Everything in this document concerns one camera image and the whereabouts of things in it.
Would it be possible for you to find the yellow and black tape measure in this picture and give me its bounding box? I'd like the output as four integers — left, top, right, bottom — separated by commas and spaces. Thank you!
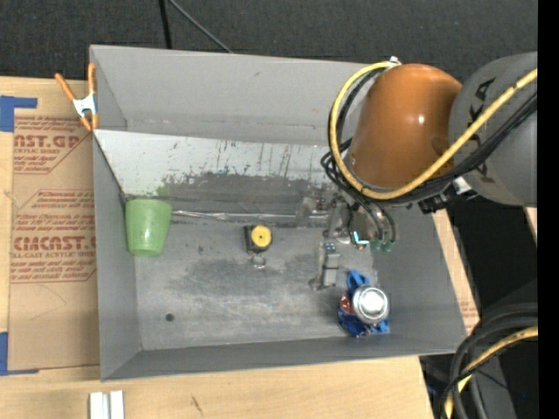
243, 223, 273, 254

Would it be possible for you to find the green plastic cup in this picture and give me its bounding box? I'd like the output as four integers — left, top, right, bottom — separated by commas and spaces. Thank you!
124, 197, 174, 258

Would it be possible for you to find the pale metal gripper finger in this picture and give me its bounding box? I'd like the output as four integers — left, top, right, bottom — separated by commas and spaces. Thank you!
326, 242, 342, 288
308, 241, 328, 292

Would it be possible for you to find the silver round can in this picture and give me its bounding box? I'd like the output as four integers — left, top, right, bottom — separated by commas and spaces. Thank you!
351, 285, 390, 325

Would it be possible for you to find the brown cardboard board red print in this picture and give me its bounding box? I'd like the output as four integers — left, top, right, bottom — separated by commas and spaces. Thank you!
0, 75, 102, 376

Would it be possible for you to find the grey metal bin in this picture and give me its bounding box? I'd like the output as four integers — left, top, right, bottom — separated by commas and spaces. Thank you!
88, 45, 471, 382

